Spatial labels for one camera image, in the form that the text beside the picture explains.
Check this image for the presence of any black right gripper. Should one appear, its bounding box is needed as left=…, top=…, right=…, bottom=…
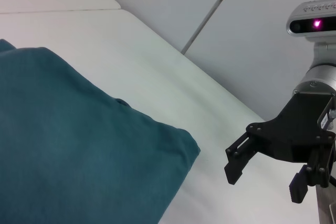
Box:
left=224, top=91, right=336, bottom=205

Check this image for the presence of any teal blue shirt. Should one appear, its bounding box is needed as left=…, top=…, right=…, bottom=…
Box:
left=0, top=38, right=202, bottom=224

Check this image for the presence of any silver right camera mount bracket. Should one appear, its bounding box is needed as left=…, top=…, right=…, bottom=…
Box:
left=309, top=40, right=336, bottom=69

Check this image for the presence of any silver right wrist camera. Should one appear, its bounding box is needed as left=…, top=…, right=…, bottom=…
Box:
left=285, top=0, right=336, bottom=43

